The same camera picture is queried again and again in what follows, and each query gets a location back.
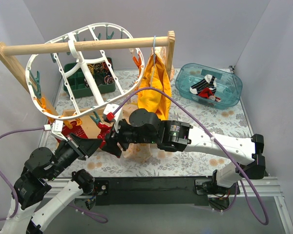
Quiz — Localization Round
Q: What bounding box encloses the white clip sock hanger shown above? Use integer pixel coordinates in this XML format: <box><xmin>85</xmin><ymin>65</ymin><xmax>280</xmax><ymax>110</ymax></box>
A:
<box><xmin>25</xmin><ymin>22</ymin><xmax>145</xmax><ymax>120</ymax></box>

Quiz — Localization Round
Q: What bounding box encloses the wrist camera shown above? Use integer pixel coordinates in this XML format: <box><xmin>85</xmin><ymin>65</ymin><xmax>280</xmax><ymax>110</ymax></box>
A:
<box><xmin>43</xmin><ymin>119</ymin><xmax>67</xmax><ymax>141</ymax></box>
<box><xmin>103</xmin><ymin>104</ymin><xmax>123</xmax><ymax>133</ymax></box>

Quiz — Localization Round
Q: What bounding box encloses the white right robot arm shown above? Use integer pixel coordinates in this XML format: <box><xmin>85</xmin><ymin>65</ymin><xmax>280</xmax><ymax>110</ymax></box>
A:
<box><xmin>103</xmin><ymin>109</ymin><xmax>266</xmax><ymax>195</ymax></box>

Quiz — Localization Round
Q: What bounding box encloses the red christmas sock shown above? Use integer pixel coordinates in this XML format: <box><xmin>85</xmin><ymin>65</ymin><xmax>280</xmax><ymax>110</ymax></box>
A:
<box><xmin>96</xmin><ymin>121</ymin><xmax>121</xmax><ymax>158</ymax></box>
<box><xmin>55</xmin><ymin>120</ymin><xmax>88</xmax><ymax>144</ymax></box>
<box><xmin>198</xmin><ymin>88</ymin><xmax>221</xmax><ymax>102</ymax></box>

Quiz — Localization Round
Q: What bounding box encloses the wooden clothes rack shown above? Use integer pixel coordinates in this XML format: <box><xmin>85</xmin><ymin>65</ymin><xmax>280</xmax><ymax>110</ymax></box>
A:
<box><xmin>0</xmin><ymin>31</ymin><xmax>175</xmax><ymax>123</ymax></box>

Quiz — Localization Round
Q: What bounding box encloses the white orange patterned cloth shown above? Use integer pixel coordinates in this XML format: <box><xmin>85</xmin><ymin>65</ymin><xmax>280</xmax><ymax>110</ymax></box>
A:
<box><xmin>121</xmin><ymin>46</ymin><xmax>175</xmax><ymax>163</ymax></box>

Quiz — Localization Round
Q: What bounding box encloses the yellow garment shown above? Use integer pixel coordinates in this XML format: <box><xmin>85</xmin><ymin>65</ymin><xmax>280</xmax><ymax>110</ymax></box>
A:
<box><xmin>138</xmin><ymin>47</ymin><xmax>171</xmax><ymax>120</ymax></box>

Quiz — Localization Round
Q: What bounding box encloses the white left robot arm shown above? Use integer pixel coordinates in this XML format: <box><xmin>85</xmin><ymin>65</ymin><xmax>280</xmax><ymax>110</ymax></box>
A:
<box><xmin>0</xmin><ymin>134</ymin><xmax>102</xmax><ymax>234</ymax></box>

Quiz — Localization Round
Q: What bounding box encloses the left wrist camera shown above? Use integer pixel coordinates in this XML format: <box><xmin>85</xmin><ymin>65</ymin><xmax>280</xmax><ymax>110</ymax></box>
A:
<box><xmin>43</xmin><ymin>119</ymin><xmax>67</xmax><ymax>141</ymax></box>

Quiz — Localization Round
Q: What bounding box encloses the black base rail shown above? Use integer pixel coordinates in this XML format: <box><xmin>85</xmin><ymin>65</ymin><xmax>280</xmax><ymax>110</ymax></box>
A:
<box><xmin>75</xmin><ymin>176</ymin><xmax>240</xmax><ymax>209</ymax></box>

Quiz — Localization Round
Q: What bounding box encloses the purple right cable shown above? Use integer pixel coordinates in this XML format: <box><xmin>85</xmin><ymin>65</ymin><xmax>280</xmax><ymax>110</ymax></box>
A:
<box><xmin>112</xmin><ymin>87</ymin><xmax>269</xmax><ymax>225</ymax></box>

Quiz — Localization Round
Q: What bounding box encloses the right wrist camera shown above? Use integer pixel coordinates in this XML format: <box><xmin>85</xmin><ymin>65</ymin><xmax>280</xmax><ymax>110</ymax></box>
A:
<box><xmin>103</xmin><ymin>104</ymin><xmax>123</xmax><ymax>133</ymax></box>

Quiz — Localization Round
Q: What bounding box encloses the blue wire hanger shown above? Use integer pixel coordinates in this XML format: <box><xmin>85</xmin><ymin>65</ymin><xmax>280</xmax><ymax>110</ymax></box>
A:
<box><xmin>150</xmin><ymin>35</ymin><xmax>157</xmax><ymax>88</ymax></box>

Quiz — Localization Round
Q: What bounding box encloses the teal transparent plastic bin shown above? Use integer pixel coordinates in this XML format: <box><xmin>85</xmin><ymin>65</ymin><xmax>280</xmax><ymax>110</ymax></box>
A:
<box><xmin>175</xmin><ymin>63</ymin><xmax>243</xmax><ymax>109</ymax></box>

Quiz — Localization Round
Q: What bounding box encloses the green compartment organizer box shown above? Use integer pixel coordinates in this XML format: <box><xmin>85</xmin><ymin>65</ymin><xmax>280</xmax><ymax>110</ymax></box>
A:
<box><xmin>63</xmin><ymin>57</ymin><xmax>117</xmax><ymax>99</ymax></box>

